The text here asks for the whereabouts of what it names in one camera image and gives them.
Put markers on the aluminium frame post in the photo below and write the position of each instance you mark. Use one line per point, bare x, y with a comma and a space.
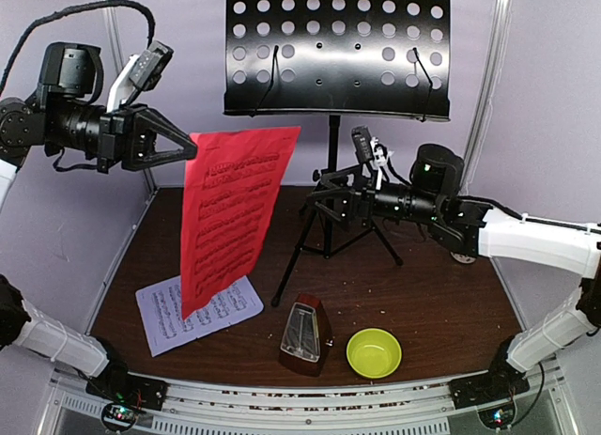
496, 51
123, 66

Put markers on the white sheet music paper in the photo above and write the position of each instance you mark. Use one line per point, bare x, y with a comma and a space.
160, 307

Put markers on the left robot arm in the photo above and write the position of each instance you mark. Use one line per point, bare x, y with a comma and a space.
63, 114

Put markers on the white patterned mug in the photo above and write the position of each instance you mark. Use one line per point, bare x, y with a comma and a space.
463, 259

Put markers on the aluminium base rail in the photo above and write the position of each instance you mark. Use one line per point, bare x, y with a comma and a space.
410, 407

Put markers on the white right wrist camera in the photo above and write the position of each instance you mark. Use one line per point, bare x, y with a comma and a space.
371, 153

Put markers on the black perforated music stand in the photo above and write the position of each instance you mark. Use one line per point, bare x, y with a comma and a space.
386, 58

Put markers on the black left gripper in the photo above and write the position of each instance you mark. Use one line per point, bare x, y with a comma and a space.
128, 134

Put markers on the wooden metronome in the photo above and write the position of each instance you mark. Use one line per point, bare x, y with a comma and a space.
307, 337

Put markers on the right aluminium frame post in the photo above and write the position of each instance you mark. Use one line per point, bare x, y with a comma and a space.
496, 51

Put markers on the green bowl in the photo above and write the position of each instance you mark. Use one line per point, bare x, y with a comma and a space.
373, 353

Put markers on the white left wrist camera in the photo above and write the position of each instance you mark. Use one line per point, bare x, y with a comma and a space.
141, 74

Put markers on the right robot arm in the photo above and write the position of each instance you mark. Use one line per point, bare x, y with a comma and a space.
476, 226

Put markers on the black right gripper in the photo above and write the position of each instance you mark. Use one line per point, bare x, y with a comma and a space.
360, 202

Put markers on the left aluminium frame post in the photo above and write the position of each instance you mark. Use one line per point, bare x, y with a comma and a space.
123, 66

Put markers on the red sheet music paper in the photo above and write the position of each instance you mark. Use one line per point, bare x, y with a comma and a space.
230, 191

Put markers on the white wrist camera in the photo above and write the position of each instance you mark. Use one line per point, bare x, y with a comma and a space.
141, 74
371, 153

